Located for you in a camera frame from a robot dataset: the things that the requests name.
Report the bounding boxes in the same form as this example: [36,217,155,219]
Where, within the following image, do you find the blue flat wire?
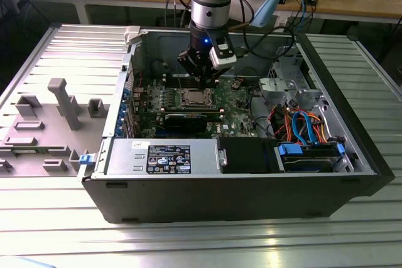
[290,109,318,146]

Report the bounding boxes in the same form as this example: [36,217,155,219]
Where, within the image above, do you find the silver power supply unit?
[105,137,220,176]

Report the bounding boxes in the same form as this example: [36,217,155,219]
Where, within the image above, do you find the blue network cable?
[295,0,310,32]

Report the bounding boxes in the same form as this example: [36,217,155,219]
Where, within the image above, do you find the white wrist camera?
[209,37,237,70]

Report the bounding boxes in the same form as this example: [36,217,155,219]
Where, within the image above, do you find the grey parts rack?
[0,77,111,178]

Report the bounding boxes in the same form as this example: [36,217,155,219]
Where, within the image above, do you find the black PC case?
[77,25,396,225]

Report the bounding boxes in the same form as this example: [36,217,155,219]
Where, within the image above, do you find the orange wire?
[272,106,295,140]
[298,109,330,145]

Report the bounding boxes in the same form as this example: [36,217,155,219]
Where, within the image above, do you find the metal socket cover frame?
[179,87,216,108]

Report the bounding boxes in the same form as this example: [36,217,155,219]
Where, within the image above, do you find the silver metal drive cage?
[258,44,326,115]

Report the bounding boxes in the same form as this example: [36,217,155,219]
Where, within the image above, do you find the black graphics card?
[156,111,210,139]

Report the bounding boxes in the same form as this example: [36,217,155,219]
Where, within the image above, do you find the thin metal locking lever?
[175,66,184,93]

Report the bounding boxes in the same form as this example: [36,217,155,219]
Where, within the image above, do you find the green motherboard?
[131,73,264,139]

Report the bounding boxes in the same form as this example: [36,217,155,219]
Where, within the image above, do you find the silver green CPU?
[185,89,209,105]

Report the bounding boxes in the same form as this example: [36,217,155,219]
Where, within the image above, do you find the RAM slot white latches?
[163,73,221,79]
[164,80,220,85]

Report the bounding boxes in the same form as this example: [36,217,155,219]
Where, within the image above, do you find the hard disk in blue carrier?
[274,141,346,174]

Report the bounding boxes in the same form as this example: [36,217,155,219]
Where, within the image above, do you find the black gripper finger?
[177,50,208,90]
[206,68,222,90]

